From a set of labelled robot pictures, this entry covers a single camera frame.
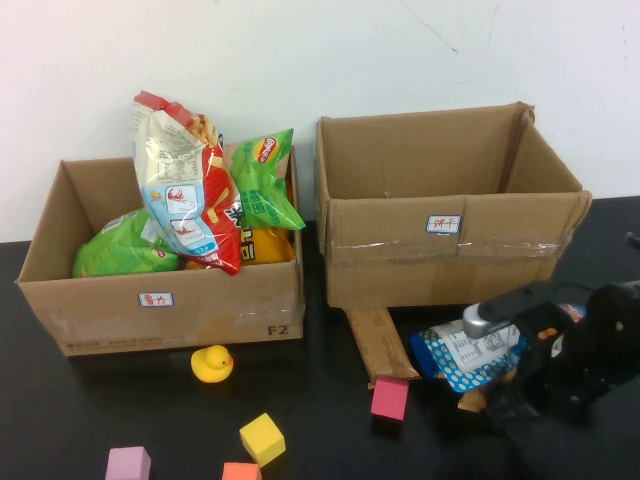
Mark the yellow chip bag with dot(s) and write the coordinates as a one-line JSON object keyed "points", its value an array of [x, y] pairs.
{"points": [[270, 250]]}

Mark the green bag with white sticker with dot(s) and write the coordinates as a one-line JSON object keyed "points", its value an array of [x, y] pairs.
{"points": [[115, 250]]}

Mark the purple foam cube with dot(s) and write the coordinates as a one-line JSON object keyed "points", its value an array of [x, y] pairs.
{"points": [[128, 465]]}

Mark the pink foam cube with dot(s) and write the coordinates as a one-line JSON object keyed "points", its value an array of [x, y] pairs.
{"points": [[390, 397]]}

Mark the long brown flat packet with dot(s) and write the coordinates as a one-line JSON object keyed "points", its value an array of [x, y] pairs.
{"points": [[380, 340]]}

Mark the golden brown wafer packet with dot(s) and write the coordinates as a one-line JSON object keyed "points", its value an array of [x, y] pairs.
{"points": [[475, 400]]}

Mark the white label on taped box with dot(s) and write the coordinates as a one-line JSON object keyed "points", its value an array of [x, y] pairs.
{"points": [[443, 224]]}

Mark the taped cardboard box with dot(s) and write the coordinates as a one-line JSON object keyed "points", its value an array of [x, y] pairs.
{"points": [[400, 270]]}

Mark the cardboard box marked F2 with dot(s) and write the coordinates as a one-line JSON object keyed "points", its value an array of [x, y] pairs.
{"points": [[100, 320]]}

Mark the white label on F2 box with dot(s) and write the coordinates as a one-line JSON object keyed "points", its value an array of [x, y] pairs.
{"points": [[156, 299]]}

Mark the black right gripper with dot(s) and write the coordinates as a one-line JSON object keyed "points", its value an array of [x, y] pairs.
{"points": [[575, 370]]}

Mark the yellow foam cube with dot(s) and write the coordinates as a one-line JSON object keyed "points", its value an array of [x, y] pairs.
{"points": [[262, 440]]}

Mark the green Lay's chip bag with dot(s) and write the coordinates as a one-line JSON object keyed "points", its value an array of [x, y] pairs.
{"points": [[265, 200]]}

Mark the blue polka-dot chip bag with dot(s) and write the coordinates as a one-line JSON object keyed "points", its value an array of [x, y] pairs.
{"points": [[450, 365]]}

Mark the yellow rubber duck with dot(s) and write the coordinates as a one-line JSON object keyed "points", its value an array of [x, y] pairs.
{"points": [[212, 367]]}

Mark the red and white snack bag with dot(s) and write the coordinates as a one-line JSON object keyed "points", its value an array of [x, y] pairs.
{"points": [[190, 210]]}

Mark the orange foam cube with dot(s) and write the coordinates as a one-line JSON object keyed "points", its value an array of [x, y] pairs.
{"points": [[242, 471]]}

